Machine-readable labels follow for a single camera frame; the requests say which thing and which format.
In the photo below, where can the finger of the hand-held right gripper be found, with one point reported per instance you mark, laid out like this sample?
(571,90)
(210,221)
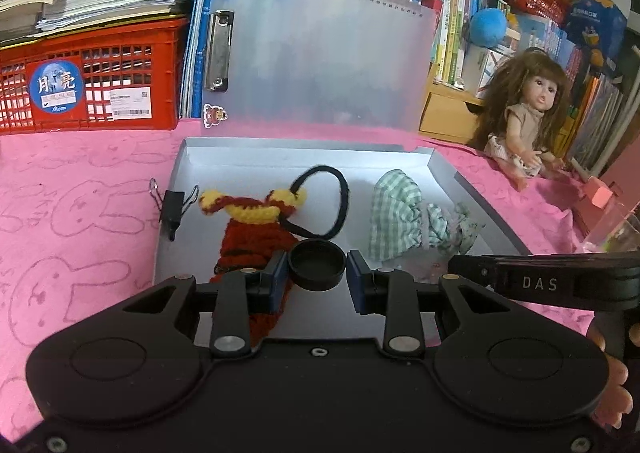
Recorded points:
(470,270)

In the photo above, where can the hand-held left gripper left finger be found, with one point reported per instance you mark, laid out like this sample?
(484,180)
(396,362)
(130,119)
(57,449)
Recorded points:
(277,283)

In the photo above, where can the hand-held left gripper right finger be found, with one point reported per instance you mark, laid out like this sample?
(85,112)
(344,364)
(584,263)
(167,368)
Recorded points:
(357,283)

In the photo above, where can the red and yellow crochet pouch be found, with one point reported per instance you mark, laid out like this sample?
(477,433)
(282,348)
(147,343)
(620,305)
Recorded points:
(250,238)

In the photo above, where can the green checked cloth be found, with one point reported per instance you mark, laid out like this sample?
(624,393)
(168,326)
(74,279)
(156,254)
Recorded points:
(400,213)

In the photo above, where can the grey cardboard box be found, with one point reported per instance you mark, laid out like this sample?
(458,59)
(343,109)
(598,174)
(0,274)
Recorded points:
(325,153)

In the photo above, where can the person's right hand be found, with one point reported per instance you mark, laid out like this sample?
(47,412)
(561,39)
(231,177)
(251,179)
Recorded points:
(615,388)

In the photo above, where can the clear glass cup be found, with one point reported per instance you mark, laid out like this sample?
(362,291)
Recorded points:
(615,228)

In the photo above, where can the black binder clip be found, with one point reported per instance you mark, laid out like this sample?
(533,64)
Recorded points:
(172,208)

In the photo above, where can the pink board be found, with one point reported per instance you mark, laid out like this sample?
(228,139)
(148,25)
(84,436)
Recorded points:
(622,163)

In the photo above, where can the brown-haired doll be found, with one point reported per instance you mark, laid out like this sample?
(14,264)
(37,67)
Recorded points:
(525,128)

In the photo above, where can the wooden drawer box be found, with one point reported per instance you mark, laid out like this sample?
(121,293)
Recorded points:
(445,113)

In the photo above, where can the row of upright books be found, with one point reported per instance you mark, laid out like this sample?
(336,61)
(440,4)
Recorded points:
(595,98)

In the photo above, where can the translucent clipboard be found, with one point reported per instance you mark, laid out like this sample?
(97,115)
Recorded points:
(325,48)

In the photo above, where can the pink rabbit print towel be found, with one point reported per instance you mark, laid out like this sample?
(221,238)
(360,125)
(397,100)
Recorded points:
(75,158)

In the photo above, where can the blue plush ball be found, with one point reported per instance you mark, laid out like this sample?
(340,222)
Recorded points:
(487,27)

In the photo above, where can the blue printed box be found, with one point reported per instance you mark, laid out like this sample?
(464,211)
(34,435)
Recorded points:
(595,23)

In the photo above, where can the blue folders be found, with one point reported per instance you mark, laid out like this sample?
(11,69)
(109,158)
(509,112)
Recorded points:
(197,33)

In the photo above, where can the red plastic crate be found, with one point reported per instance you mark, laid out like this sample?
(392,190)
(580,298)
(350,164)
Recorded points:
(100,68)

